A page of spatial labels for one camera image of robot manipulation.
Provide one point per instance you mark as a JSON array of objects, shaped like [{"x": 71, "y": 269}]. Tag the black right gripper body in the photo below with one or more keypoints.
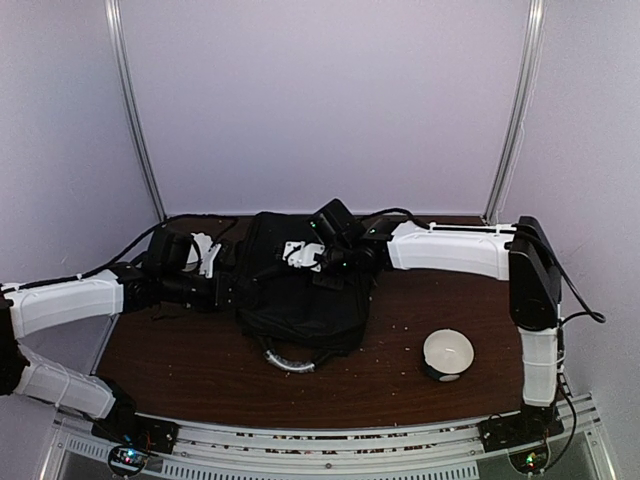
[{"x": 339, "y": 265}]

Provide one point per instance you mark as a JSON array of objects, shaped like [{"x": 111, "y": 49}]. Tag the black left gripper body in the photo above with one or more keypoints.
[{"x": 176, "y": 291}]

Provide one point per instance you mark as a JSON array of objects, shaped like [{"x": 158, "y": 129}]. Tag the black student backpack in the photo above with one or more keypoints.
[{"x": 298, "y": 325}]

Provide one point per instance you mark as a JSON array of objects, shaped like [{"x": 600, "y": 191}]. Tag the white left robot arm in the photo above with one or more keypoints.
[{"x": 176, "y": 268}]

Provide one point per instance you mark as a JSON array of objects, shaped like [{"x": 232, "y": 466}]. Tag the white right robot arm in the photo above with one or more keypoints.
[{"x": 480, "y": 305}]

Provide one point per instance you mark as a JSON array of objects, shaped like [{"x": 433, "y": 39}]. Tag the white fluted ceramic bowl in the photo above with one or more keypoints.
[{"x": 200, "y": 245}]

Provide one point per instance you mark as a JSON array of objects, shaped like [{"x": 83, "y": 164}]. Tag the white bowl black base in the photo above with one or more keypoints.
[{"x": 446, "y": 355}]

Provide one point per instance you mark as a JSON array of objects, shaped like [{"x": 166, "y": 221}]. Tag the left circuit board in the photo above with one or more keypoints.
[{"x": 126, "y": 461}]

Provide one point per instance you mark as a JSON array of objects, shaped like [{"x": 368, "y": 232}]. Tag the circuit board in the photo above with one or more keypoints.
[
  {"x": 529, "y": 461},
  {"x": 126, "y": 461}
]

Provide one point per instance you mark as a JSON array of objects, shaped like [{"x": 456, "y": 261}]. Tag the right circuit board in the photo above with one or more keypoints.
[{"x": 529, "y": 461}]

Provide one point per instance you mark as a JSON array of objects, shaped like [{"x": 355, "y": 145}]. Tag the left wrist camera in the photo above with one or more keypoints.
[{"x": 206, "y": 268}]

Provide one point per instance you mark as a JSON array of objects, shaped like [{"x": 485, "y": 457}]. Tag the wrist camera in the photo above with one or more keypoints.
[
  {"x": 303, "y": 255},
  {"x": 206, "y": 268}
]

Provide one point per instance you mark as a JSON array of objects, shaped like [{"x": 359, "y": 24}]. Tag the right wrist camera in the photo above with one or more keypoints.
[{"x": 303, "y": 255}]

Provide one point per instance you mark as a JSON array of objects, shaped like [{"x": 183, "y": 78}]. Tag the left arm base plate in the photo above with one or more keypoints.
[{"x": 146, "y": 434}]

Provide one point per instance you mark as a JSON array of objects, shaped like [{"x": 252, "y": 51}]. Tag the aluminium front rail frame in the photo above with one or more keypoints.
[{"x": 444, "y": 450}]

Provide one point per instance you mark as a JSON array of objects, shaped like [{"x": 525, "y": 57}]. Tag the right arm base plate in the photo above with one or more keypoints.
[{"x": 518, "y": 429}]

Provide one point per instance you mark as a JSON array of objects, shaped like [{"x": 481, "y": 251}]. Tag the left aluminium corner post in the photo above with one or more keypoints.
[{"x": 133, "y": 118}]

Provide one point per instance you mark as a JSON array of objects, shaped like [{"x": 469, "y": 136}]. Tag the aluminium corner post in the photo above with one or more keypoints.
[
  {"x": 514, "y": 135},
  {"x": 133, "y": 118}
]

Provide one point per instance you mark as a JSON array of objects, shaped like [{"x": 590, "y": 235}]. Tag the right aluminium corner post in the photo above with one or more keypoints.
[{"x": 514, "y": 135}]

